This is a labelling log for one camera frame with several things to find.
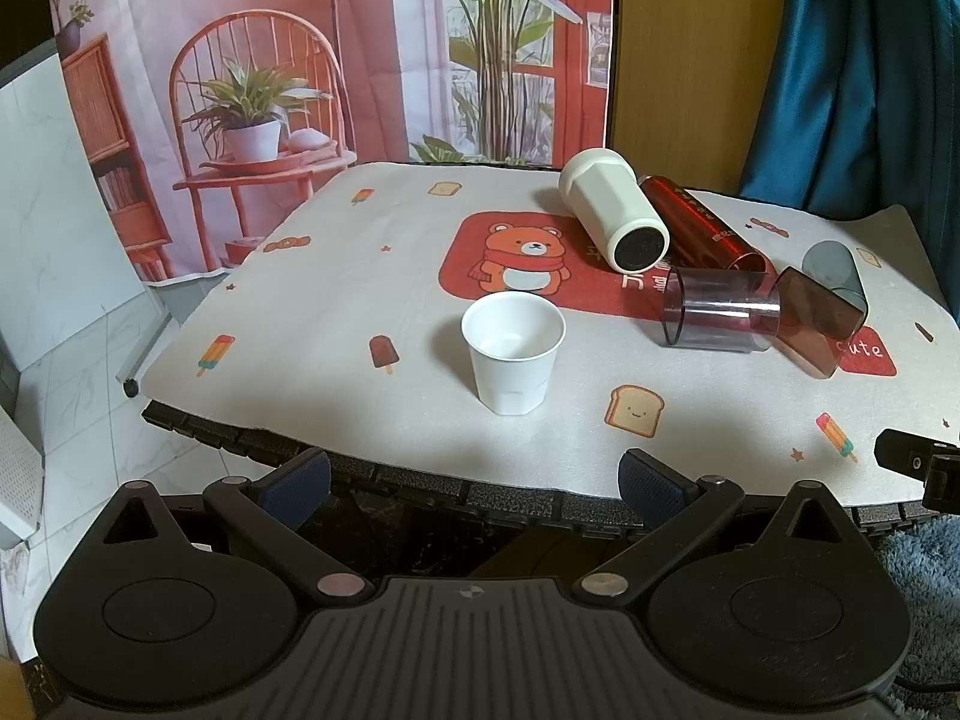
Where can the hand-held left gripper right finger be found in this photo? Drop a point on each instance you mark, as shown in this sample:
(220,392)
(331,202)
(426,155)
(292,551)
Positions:
(651,486)

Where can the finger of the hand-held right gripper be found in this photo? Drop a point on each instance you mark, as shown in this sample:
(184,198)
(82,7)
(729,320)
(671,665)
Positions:
(900,457)

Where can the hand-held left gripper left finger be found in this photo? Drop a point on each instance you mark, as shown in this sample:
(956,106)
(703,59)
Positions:
(298,486)

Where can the brown square plastic cup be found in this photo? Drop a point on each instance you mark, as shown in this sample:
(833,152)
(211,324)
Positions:
(808,319)

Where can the white paper cup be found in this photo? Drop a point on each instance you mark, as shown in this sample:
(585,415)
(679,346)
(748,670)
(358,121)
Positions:
(511,384)

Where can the clear round plastic cup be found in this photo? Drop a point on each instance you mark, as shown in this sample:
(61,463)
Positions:
(712,316)

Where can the grey translucent plastic cup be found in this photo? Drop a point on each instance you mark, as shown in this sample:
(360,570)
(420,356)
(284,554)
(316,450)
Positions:
(829,261)

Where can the red metallic cup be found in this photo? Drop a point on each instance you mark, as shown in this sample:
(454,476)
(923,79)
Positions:
(697,219)

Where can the white tumbler cup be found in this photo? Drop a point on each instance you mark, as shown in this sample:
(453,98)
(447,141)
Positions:
(606,199)

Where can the grey fluffy rug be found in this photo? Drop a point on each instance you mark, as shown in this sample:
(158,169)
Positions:
(926,585)

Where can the black woven table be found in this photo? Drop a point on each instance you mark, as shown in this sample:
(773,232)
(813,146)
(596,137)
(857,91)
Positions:
(450,493)

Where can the bear print tablecloth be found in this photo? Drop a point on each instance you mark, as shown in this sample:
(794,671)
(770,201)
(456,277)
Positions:
(337,315)

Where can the white marble pattern board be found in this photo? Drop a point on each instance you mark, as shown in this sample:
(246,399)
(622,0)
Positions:
(52,202)

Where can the teal curtain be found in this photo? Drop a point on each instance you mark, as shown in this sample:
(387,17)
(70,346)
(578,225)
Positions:
(862,52)

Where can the wooden cabinet panel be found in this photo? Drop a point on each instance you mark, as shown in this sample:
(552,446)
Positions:
(690,52)

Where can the printed room scene backdrop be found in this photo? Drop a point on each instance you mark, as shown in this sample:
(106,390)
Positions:
(375,52)

